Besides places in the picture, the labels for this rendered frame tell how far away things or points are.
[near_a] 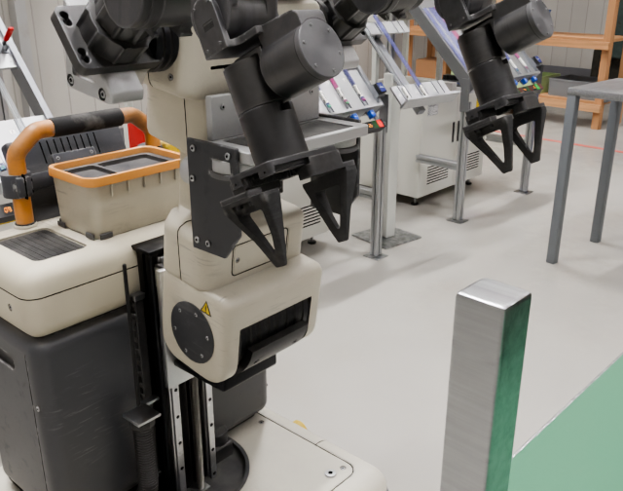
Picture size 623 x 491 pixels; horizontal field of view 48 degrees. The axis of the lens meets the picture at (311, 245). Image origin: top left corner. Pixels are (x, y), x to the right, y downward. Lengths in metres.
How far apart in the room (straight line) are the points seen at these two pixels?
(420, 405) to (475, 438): 1.87
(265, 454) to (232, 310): 0.60
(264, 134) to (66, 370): 0.71
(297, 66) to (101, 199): 0.69
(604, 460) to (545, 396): 1.89
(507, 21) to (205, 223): 0.49
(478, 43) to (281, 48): 0.44
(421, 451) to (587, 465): 1.59
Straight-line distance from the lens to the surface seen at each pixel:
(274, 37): 0.69
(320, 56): 0.67
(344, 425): 2.17
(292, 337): 1.19
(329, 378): 2.39
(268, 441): 1.64
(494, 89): 1.04
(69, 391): 1.32
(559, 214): 3.37
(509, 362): 0.39
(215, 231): 0.98
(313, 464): 1.57
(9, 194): 1.40
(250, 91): 0.71
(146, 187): 1.34
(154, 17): 0.81
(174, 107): 1.08
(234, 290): 1.09
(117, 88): 0.92
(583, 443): 0.54
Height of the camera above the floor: 1.25
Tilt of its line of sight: 21 degrees down
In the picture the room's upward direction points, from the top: straight up
